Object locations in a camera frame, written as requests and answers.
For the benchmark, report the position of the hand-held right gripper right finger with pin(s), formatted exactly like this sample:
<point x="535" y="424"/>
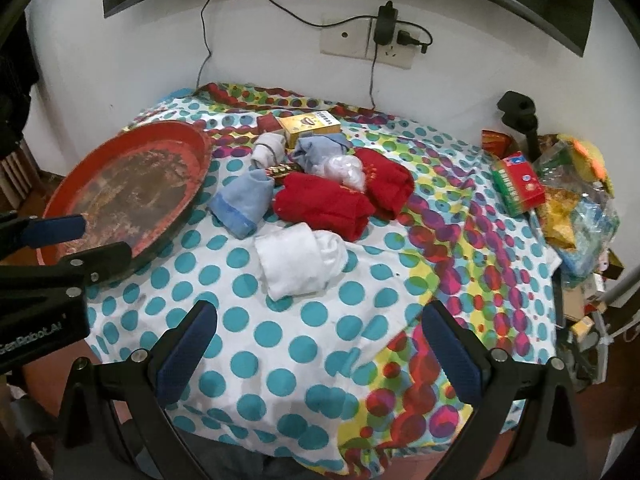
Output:
<point x="452" y="360"/>

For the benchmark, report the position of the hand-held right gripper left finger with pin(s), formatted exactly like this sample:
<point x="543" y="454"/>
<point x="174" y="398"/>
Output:
<point x="185" y="360"/>

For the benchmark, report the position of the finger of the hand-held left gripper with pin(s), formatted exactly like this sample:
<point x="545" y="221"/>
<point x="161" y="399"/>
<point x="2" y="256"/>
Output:
<point x="55" y="228"/>
<point x="100" y="257"/>

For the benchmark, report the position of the red round tray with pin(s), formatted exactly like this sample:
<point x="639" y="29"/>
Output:
<point x="125" y="180"/>

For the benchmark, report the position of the light blue sock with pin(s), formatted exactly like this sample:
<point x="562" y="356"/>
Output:
<point x="240" y="202"/>

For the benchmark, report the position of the large white sock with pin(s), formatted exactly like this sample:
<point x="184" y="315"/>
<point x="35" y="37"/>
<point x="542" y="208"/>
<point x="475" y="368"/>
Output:
<point x="300" y="260"/>

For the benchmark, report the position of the red packet with white end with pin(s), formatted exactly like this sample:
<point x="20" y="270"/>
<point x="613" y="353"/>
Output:
<point x="387" y="182"/>

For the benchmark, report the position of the small white sock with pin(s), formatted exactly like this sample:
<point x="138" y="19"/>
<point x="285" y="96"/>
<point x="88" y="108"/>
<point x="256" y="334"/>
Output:
<point x="264" y="152"/>

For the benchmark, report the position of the red sock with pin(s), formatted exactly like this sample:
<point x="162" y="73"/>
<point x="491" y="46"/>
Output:
<point x="320" y="207"/>

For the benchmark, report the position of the small dark red box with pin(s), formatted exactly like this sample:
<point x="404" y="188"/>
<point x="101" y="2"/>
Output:
<point x="269" y="124"/>

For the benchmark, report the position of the clear plastic bag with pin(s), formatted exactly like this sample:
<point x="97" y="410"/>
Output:
<point x="345" y="170"/>

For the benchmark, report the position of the grey-blue sock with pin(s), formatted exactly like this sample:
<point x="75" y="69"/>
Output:
<point x="312" y="152"/>

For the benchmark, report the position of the yellow medicine box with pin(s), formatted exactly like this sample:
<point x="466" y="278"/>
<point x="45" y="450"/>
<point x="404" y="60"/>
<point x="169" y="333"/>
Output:
<point x="305" y="129"/>

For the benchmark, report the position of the ribbed radiator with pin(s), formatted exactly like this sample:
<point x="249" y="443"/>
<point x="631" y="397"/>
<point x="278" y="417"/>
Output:
<point x="15" y="170"/>

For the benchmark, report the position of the colourful polka dot cloth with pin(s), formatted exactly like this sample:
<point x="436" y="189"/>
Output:
<point x="310" y="320"/>

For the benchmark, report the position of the pile of small boxes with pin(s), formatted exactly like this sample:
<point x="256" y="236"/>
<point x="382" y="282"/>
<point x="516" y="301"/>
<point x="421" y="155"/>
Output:
<point x="582" y="310"/>

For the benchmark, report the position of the dark hanging clothing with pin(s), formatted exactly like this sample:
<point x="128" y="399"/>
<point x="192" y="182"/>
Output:
<point x="15" y="85"/>

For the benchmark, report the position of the blue underlay cloth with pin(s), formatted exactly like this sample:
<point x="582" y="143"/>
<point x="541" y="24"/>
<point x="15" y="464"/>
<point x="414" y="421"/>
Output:
<point x="177" y="94"/>

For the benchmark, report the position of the white metal pole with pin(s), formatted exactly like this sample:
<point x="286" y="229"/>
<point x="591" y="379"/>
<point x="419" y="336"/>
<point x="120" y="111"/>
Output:
<point x="620" y="287"/>

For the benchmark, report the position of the green and red box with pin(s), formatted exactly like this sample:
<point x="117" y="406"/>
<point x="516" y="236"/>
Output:
<point x="517" y="185"/>

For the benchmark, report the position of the pile of snack packets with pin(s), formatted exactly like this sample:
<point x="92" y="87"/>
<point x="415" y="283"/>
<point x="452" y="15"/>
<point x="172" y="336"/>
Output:
<point x="575" y="200"/>

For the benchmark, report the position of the orange-red snack packet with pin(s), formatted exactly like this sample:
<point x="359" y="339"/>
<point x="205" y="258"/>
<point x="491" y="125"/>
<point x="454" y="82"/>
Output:
<point x="495" y="142"/>

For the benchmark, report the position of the black stand holder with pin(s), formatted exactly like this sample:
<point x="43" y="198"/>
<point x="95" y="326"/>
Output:
<point x="517" y="107"/>

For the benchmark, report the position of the black plug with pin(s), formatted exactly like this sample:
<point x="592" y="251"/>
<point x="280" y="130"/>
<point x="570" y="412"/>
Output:
<point x="407" y="37"/>

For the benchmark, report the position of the black power adapter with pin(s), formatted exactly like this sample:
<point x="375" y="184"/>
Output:
<point x="385" y="25"/>

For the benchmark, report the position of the white wall socket plate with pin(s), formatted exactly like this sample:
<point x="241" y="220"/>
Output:
<point x="345" y="35"/>

